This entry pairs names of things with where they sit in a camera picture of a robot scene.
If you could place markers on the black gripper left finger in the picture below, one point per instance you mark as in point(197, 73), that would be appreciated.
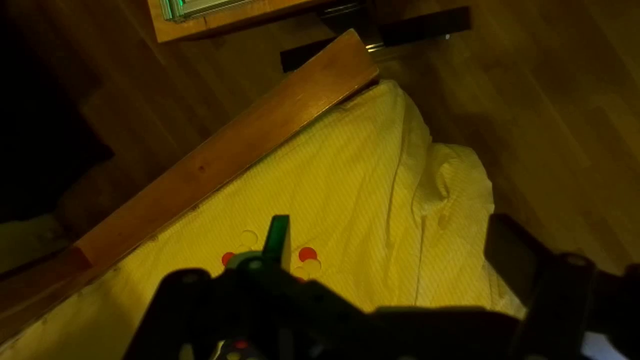
point(276, 241)

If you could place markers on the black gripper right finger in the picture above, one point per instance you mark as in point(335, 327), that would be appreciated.
point(517, 256)

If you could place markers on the red game disc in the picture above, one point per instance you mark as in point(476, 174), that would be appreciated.
point(227, 258)
point(307, 255)

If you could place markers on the yellow striped bed duvet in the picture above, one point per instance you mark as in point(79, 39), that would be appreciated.
point(396, 220)

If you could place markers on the wooden bedside table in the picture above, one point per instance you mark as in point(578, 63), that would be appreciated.
point(186, 19)

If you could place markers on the wooden bunk bed frame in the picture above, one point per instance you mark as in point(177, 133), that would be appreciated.
point(330, 76)

